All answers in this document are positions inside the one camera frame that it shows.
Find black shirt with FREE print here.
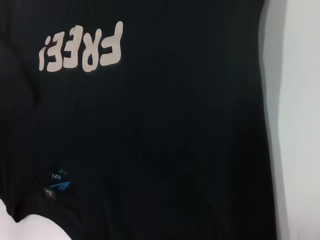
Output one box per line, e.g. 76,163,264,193
0,0,282,240

